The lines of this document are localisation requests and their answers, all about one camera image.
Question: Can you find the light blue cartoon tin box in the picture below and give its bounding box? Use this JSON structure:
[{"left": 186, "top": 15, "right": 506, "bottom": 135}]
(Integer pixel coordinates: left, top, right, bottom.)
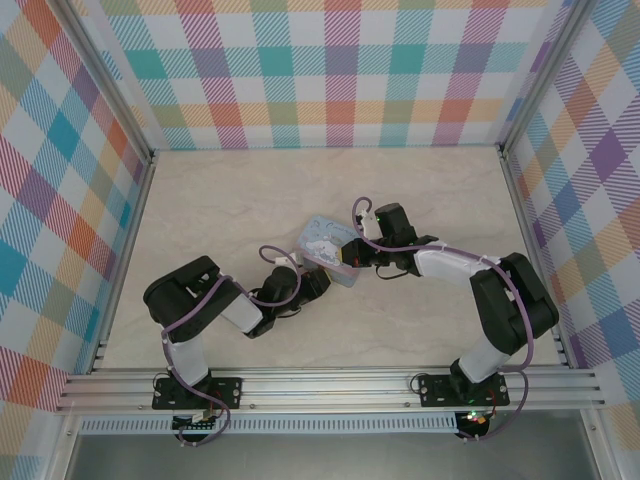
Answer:
[{"left": 294, "top": 214, "right": 362, "bottom": 289}]

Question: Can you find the grey metal shelf panel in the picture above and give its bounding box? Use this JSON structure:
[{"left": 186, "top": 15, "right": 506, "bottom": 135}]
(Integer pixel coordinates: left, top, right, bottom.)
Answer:
[{"left": 63, "top": 424, "right": 602, "bottom": 480}]

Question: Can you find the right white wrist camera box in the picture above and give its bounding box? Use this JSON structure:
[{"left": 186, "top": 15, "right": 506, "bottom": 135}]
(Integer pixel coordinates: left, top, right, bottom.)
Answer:
[{"left": 355, "top": 211, "right": 377, "bottom": 242}]

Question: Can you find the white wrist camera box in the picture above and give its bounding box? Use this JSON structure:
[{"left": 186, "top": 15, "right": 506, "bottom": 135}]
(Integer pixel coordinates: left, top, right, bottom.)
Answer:
[
  {"left": 355, "top": 211, "right": 377, "bottom": 242},
  {"left": 273, "top": 251, "right": 307, "bottom": 272}
]

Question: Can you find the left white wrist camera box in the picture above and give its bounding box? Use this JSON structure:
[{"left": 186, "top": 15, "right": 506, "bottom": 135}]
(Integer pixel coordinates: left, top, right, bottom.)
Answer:
[{"left": 273, "top": 251, "right": 307, "bottom": 272}]

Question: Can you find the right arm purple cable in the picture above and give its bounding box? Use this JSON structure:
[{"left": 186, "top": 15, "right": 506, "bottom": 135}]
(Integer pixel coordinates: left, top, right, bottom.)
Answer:
[{"left": 352, "top": 196, "right": 532, "bottom": 442}]

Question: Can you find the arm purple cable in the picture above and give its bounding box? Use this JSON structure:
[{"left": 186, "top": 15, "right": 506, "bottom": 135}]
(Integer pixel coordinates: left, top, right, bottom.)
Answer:
[
  {"left": 352, "top": 196, "right": 532, "bottom": 442},
  {"left": 159, "top": 244, "right": 304, "bottom": 447}
]

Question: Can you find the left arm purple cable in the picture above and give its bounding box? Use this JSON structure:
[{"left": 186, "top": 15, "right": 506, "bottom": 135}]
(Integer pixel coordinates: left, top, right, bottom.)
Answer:
[{"left": 159, "top": 244, "right": 304, "bottom": 447}]

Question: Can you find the wide aluminium base rail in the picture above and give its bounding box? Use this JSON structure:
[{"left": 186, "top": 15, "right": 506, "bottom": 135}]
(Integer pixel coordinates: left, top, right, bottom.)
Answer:
[{"left": 53, "top": 366, "right": 607, "bottom": 416}]

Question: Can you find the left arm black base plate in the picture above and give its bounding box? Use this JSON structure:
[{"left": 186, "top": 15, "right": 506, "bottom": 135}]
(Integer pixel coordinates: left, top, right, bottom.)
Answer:
[{"left": 151, "top": 376, "right": 244, "bottom": 412}]

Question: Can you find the aluminium side rail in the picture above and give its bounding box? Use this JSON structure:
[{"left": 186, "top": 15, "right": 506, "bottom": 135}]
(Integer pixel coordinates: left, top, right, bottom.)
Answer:
[
  {"left": 498, "top": 148, "right": 577, "bottom": 370},
  {"left": 84, "top": 152, "right": 158, "bottom": 376}
]

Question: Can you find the white slotted cable duct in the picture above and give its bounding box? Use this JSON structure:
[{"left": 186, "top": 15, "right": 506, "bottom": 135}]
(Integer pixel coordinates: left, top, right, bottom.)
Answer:
[{"left": 78, "top": 412, "right": 461, "bottom": 436}]

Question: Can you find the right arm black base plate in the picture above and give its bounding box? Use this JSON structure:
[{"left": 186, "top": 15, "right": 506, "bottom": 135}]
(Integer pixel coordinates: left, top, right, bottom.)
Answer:
[{"left": 416, "top": 373, "right": 512, "bottom": 408}]

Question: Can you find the aluminium corner post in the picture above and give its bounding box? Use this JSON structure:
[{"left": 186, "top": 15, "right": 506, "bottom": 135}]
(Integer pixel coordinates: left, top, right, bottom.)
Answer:
[
  {"left": 498, "top": 0, "right": 597, "bottom": 157},
  {"left": 58, "top": 0, "right": 158, "bottom": 166}
]

